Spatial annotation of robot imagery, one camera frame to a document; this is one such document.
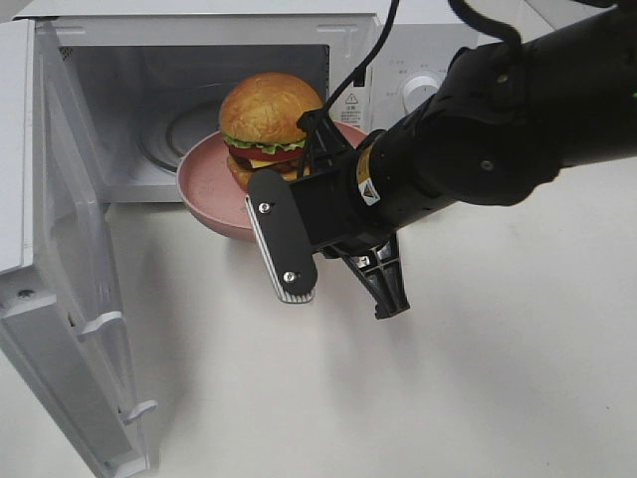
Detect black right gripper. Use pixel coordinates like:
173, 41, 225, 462
291, 110, 410, 319

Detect burger with lettuce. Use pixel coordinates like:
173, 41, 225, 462
219, 72, 322, 190

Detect pink round plate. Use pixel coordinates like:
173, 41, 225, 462
176, 120, 369, 244

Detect white microwave door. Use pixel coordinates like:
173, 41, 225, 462
1, 19, 156, 477

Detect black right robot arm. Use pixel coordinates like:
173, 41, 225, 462
285, 1, 636, 257

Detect white warning label sticker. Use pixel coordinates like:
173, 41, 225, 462
336, 89, 363, 128

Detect upper white power knob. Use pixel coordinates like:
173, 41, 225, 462
401, 73, 440, 113

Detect white microwave oven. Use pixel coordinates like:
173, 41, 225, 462
12, 0, 480, 223

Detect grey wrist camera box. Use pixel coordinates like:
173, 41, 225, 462
245, 170, 318, 305

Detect black camera cable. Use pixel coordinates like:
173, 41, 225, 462
298, 0, 524, 175

